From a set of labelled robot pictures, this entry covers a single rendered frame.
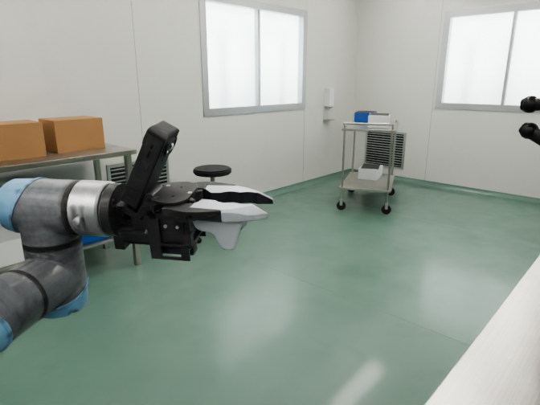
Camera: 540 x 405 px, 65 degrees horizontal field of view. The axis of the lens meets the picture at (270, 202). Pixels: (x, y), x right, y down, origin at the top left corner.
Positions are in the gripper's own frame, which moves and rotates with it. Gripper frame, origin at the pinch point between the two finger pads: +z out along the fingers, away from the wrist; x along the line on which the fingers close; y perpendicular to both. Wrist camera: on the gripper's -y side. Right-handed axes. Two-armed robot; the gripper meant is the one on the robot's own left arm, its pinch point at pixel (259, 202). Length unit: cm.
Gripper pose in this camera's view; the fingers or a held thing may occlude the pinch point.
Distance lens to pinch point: 53.2
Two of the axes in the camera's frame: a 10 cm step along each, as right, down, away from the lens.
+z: 9.9, 0.5, -1.5
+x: -1.6, 4.0, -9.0
